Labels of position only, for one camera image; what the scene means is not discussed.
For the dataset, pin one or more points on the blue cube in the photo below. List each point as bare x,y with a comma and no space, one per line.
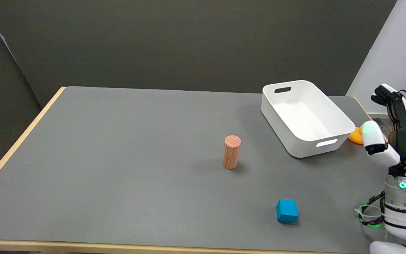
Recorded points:
287,211

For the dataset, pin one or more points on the yellow rubber duck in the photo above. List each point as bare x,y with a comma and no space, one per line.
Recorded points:
356,137

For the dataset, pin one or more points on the white plastic bin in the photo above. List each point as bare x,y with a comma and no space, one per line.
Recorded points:
305,120

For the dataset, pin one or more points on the wooden cylinder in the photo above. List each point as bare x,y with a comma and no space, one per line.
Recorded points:
231,152

